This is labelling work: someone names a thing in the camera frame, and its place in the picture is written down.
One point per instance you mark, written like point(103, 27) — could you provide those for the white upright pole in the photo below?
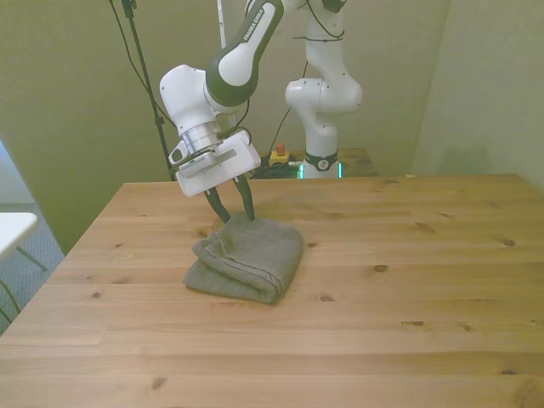
point(220, 21)

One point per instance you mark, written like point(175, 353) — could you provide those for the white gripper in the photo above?
point(231, 163)

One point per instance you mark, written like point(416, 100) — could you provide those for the white side table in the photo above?
point(15, 231)

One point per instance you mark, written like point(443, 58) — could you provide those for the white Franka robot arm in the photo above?
point(323, 93)

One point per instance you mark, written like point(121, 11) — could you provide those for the black camera stand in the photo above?
point(140, 51)

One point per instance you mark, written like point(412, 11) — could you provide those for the yellow emergency stop box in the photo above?
point(279, 156)

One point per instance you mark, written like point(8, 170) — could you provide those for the dark curved metal frame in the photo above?
point(9, 297)

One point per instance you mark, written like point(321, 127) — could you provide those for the pale blue panel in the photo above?
point(10, 178)

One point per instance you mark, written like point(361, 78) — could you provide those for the grey towel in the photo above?
point(251, 257)

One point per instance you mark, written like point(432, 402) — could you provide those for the grey wrist camera bar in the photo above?
point(195, 164)

